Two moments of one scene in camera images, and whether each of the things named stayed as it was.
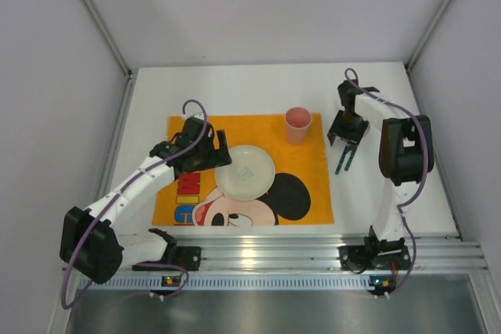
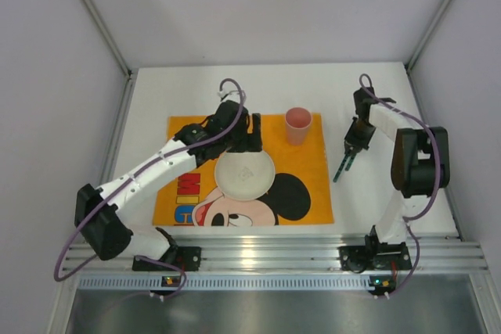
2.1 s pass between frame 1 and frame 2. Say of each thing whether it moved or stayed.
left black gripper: moved
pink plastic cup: stayed
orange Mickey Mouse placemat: stayed
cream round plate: stayed
